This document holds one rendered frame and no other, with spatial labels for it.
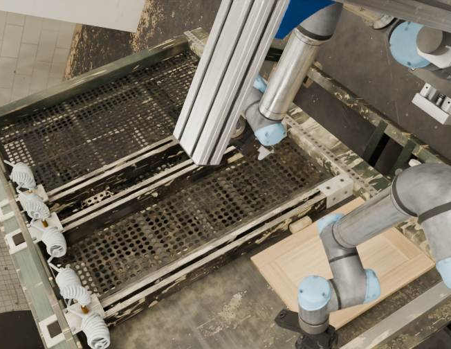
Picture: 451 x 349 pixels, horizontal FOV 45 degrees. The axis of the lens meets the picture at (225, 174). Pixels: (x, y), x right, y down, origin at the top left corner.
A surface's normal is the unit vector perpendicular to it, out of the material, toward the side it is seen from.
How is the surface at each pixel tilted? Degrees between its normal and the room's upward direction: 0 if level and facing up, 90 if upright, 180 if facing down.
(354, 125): 0
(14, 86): 90
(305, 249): 60
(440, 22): 90
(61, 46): 90
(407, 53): 8
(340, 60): 0
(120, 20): 90
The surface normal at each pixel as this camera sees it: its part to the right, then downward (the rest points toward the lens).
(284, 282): -0.11, -0.71
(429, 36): -0.79, 0.01
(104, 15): 0.49, 0.60
